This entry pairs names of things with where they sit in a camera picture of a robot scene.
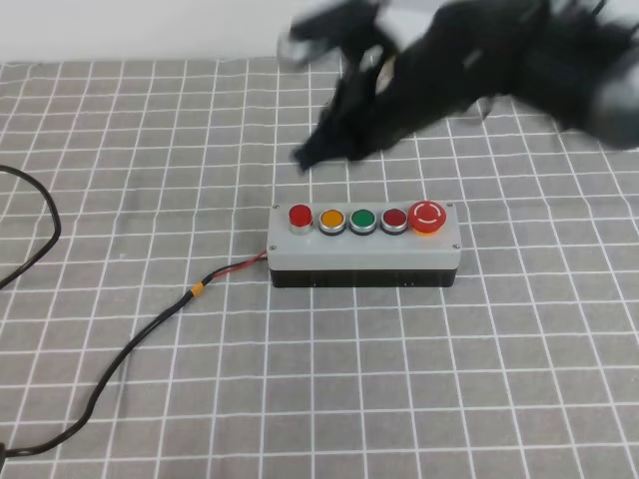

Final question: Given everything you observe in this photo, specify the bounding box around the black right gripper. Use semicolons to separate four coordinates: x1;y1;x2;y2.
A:
293;1;550;173

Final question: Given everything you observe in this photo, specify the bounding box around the grey button switch box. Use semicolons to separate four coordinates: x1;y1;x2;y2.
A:
267;200;462;288

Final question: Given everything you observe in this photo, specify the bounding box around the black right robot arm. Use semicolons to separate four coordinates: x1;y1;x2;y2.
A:
278;1;638;171

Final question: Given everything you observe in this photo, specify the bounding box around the grey checked tablecloth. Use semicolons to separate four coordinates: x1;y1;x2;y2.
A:
1;58;638;478

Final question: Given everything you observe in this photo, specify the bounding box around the black power cable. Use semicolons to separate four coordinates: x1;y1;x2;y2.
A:
0;165;271;458

